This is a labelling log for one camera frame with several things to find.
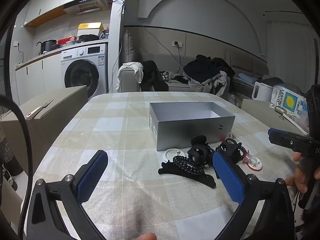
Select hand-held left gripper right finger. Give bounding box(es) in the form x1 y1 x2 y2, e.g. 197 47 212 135
212 151 296 240

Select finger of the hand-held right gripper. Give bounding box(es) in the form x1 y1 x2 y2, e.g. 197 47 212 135
268 128 313 153

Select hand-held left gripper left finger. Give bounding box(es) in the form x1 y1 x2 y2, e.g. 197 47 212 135
26 150 108 240

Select red and white ring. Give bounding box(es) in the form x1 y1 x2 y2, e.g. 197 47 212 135
242 151 265 172

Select black claw hair clip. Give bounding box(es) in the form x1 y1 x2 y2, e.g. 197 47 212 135
215 139 240 165
187 135 216 168

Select grey cardboard box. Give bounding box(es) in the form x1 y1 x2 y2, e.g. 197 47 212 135
149 102 236 152

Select white bangle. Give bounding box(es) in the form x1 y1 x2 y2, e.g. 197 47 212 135
162 148 186 160

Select person's right hand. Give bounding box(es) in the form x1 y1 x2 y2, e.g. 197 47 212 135
285 152 308 193

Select white packet with yellow sun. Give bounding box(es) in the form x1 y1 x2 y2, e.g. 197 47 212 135
270 84 308 121

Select brown cardboard box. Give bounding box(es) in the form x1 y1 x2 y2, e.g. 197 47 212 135
0 85 89 178
240 99 311 137

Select white kettle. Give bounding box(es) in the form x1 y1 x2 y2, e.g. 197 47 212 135
251 81 274 102

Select grey sofa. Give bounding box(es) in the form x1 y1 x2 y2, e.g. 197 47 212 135
117 62 235 98

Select white washing machine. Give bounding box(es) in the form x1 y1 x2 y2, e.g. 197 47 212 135
61 44 108 99

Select pile of clothes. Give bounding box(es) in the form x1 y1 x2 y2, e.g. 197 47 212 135
182 54 236 98

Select white cloth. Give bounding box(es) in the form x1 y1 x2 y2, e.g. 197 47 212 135
116 62 144 93

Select white counter cabinets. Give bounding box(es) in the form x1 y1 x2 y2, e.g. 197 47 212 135
15 50 63 101

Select black clothes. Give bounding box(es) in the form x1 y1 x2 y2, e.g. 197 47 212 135
141 60 169 92

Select grey cushion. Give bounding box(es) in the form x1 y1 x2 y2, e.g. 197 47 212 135
122 30 141 66

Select red box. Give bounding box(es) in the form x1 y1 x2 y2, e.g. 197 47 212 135
57 36 78 46

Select black pot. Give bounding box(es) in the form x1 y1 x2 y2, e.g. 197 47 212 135
37 39 57 53

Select white box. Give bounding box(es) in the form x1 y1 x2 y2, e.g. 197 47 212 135
77 29 101 37

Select yellow box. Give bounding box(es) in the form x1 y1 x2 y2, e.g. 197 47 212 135
77 22 103 31

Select range hood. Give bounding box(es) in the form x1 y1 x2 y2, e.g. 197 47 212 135
63 0 110 14

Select white upper cabinets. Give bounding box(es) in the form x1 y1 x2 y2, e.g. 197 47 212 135
24 0 92 27

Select thick black cable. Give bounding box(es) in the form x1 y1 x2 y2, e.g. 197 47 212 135
0 95 34 240

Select white handled knife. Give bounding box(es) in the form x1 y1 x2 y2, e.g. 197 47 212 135
25 99 54 120

